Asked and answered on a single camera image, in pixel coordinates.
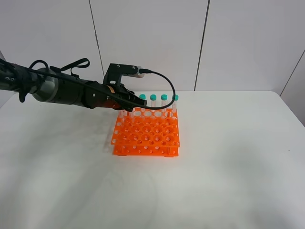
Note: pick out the clear graduated test tube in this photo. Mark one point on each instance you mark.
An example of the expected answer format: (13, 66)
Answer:
(131, 116)

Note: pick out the orange test tube rack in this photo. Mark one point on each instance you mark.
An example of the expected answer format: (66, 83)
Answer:
(154, 133)

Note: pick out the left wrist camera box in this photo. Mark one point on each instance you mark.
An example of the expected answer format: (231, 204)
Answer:
(116, 71)

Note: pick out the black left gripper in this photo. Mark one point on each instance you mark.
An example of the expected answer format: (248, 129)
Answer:
(94, 97)

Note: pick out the clear tube front left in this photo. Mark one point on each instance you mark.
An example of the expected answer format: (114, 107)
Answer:
(122, 116)

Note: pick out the teal capped tube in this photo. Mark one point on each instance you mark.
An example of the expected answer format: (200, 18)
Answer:
(153, 99)
(164, 99)
(174, 104)
(143, 97)

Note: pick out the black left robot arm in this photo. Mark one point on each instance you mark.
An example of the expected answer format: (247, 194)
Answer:
(50, 84)

